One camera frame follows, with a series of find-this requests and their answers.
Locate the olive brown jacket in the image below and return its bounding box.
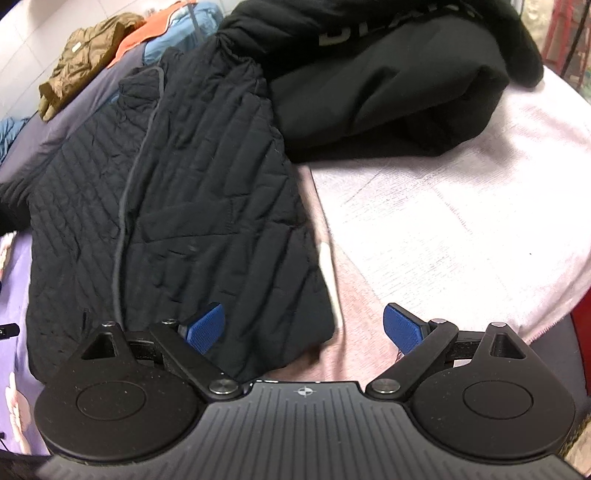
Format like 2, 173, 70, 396
38, 12, 145, 122

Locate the blue garment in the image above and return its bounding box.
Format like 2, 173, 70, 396
142, 1, 223, 66

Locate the black quilted jacket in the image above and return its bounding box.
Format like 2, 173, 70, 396
1, 35, 335, 382

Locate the dark grey bed sheet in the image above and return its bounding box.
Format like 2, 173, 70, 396
1, 44, 145, 183

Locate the pink white blanket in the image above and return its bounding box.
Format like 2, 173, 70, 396
283, 71, 590, 383

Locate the purple floral bed sheet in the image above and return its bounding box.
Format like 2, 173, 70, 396
1, 231, 48, 456

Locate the black hoodie with lettering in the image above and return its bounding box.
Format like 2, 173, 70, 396
218, 1, 544, 163

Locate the red chair frame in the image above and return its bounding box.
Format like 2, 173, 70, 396
542, 0, 590, 93

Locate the orange garment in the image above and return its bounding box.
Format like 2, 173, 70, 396
107, 1, 197, 69

